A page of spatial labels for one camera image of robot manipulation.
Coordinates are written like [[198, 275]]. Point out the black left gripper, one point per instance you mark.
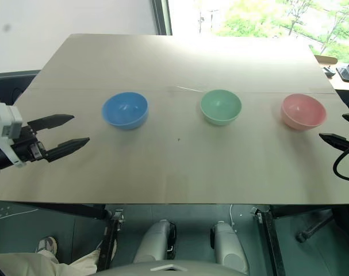
[[26, 146]]

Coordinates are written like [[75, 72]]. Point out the red plastic bowl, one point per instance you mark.
[[303, 112]]

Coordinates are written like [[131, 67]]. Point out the black laptop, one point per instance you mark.
[[348, 72]]

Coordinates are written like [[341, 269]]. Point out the small black device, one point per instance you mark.
[[329, 71]]

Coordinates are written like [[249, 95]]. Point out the blue plastic bowl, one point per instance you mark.
[[125, 110]]

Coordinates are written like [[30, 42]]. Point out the black clamp bar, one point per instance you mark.
[[313, 228]]

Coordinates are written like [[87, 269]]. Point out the person's white sneaker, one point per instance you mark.
[[47, 244]]

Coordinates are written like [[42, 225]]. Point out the black table leg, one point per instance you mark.
[[111, 238], [270, 238]]

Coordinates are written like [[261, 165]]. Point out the green plastic bowl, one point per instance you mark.
[[220, 107]]

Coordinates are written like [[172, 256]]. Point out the person's beige trouser legs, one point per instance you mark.
[[33, 266]]

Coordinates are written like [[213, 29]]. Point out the silver left robot leg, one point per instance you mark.
[[152, 241]]

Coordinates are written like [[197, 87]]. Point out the silver robot leg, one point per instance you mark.
[[152, 241], [227, 244]]

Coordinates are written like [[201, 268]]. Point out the silver right robot leg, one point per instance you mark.
[[227, 244]]

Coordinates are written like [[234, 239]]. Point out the silver robot torso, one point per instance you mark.
[[168, 268]]

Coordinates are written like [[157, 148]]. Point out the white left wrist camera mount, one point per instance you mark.
[[4, 123]]

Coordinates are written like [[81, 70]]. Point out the dark window frame post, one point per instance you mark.
[[162, 17]]

